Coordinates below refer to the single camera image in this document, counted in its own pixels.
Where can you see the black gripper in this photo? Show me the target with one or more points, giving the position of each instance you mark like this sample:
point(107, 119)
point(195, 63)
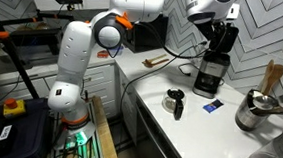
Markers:
point(212, 33)

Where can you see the black coffee machine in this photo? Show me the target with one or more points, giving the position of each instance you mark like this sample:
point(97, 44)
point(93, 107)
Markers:
point(211, 77)

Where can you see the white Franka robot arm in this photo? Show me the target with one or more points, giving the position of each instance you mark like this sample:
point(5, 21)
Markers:
point(73, 57)

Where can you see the dark wooden spoon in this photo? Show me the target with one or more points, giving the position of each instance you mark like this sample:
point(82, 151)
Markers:
point(161, 62)

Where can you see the light wooden slotted spoon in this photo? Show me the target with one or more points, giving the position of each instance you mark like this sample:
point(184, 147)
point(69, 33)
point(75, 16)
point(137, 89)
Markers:
point(158, 57)

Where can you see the black microwave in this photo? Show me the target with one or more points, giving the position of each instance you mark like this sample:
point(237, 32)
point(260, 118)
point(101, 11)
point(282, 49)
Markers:
point(151, 39)

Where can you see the wooden spatula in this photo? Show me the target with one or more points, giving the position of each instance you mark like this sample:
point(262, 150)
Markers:
point(267, 77)

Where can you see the blue packet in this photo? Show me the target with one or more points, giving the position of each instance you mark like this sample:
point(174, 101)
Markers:
point(213, 105)

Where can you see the wooden spoon in holder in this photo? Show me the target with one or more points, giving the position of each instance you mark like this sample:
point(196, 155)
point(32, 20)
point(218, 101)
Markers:
point(274, 76)

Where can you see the steel ladle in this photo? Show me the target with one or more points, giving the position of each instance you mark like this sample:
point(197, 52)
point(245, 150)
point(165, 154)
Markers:
point(263, 102)

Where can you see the steel utensil holder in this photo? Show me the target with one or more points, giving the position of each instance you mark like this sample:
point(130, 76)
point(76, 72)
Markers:
point(249, 118)

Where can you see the blue lidded plastic container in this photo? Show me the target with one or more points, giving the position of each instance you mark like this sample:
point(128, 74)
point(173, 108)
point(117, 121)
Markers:
point(119, 51)

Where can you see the small red object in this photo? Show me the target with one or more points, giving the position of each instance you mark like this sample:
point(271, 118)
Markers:
point(102, 54)

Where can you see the wooden board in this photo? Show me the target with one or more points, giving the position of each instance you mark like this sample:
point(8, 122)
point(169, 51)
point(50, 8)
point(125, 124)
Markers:
point(105, 136)

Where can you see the black stand with orange clamp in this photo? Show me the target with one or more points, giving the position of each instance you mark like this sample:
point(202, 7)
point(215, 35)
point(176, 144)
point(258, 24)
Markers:
point(12, 56)

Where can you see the yellow emergency stop box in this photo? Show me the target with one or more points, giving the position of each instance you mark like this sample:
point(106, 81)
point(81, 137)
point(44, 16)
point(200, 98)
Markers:
point(14, 108)

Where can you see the black stove top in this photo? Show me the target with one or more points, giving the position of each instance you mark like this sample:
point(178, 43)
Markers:
point(2, 66)

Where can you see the black case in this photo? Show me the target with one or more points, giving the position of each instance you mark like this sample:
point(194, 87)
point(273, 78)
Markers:
point(23, 137)

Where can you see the white label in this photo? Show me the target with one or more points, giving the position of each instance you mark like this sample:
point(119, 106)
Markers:
point(5, 133)

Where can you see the black camera on stand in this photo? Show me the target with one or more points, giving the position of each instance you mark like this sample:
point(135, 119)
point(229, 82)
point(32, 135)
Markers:
point(68, 0)

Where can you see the aluminium robot stand frame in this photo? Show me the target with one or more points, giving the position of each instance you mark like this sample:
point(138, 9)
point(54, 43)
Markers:
point(94, 147)

